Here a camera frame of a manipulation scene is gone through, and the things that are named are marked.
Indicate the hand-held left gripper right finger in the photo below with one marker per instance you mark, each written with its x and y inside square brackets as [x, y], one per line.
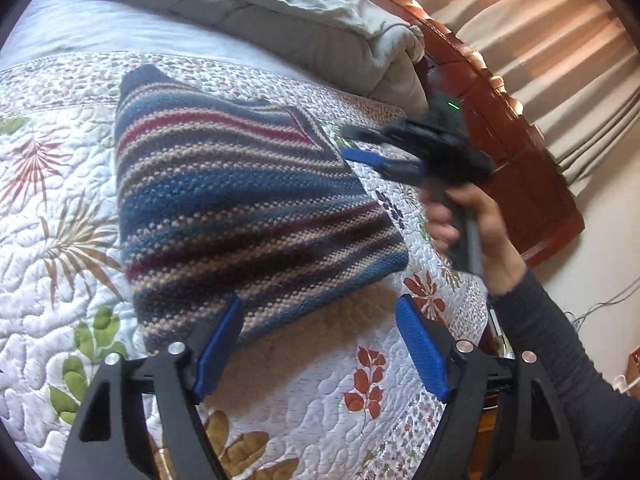
[420, 345]

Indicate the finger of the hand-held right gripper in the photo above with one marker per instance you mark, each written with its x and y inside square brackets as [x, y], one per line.
[370, 131]
[362, 155]

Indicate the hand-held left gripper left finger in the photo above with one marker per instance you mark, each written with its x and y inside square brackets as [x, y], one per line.
[220, 345]

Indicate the striped knit sweater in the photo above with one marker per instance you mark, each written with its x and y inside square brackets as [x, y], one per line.
[240, 200]

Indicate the person's right forearm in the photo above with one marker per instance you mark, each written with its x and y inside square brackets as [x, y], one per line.
[550, 355]

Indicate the person's right hand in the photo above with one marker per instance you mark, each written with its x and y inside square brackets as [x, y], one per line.
[500, 250]

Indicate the wooden headboard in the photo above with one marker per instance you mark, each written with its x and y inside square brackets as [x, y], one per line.
[505, 150]

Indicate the grey-blue comforter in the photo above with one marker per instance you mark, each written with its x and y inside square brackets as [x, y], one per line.
[300, 25]

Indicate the beige curtain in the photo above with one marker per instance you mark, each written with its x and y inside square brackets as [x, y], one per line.
[550, 35]

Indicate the floral quilted bedspread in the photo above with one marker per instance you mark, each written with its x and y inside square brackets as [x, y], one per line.
[60, 210]

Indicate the pale blue bed sheet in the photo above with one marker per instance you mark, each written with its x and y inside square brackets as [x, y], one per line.
[125, 30]

